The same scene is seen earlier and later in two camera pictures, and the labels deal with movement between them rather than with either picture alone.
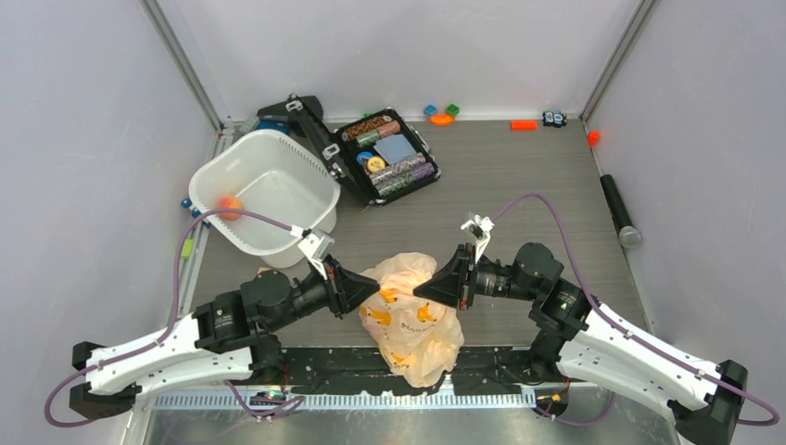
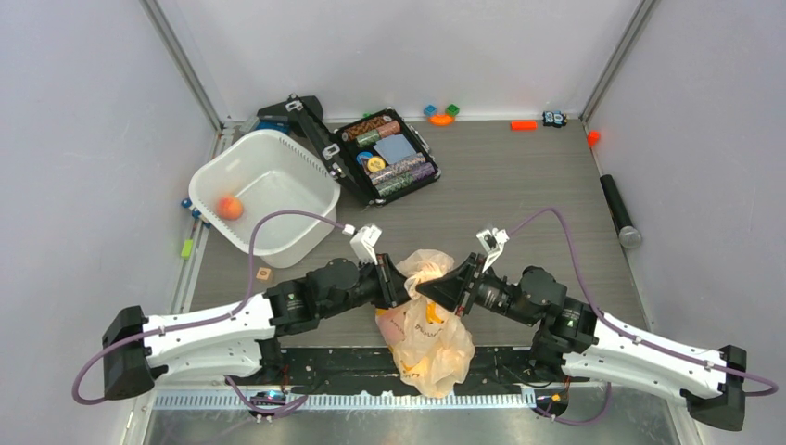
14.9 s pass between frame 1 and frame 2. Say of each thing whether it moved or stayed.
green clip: stayed
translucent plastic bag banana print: moved
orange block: stayed
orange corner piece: stayed
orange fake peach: stayed
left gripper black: moved
